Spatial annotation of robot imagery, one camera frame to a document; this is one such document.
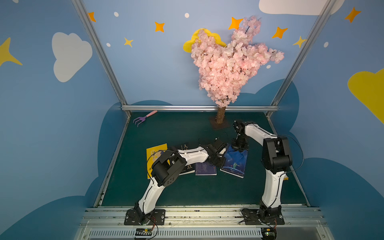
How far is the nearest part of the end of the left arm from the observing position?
74 centimetres

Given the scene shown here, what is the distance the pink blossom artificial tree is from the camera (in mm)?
672

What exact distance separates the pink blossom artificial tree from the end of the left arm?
11.7 inches
